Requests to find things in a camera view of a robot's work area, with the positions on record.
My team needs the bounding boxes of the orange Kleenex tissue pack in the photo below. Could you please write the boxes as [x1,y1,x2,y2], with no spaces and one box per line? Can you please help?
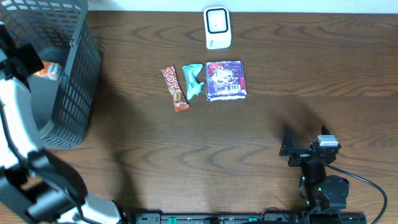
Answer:
[34,61,62,81]

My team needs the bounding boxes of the purple sanitary pad pack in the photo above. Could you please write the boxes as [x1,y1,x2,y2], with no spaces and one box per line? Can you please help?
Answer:
[205,60,247,101]

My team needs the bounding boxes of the teal flushable wipes pack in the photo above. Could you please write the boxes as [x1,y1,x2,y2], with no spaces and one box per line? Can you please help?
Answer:
[182,64,204,100]

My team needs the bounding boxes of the chocolate bar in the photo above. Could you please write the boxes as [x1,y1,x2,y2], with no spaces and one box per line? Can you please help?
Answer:
[160,65,190,112]

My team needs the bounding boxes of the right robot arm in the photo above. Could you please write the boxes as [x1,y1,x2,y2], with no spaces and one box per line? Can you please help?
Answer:
[279,126,349,212]

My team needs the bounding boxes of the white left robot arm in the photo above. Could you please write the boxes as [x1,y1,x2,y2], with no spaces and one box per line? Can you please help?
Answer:
[1,23,128,224]

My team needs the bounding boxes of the white barcode scanner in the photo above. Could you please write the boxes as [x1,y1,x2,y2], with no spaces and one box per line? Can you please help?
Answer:
[203,6,232,50]

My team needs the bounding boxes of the grey plastic shopping basket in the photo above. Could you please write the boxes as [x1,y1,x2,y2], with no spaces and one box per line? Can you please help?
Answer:
[1,0,101,149]

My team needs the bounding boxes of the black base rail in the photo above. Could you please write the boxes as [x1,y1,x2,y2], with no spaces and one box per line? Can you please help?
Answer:
[133,211,367,224]

